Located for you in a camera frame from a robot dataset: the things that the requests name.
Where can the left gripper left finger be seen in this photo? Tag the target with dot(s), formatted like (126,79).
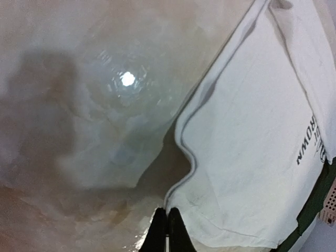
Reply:
(155,240)

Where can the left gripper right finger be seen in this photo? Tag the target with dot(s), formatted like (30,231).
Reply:
(179,239)

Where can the white green raglan t-shirt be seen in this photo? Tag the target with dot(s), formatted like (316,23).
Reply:
(258,129)

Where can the pink plastic laundry basket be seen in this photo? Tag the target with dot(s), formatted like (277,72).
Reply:
(327,214)

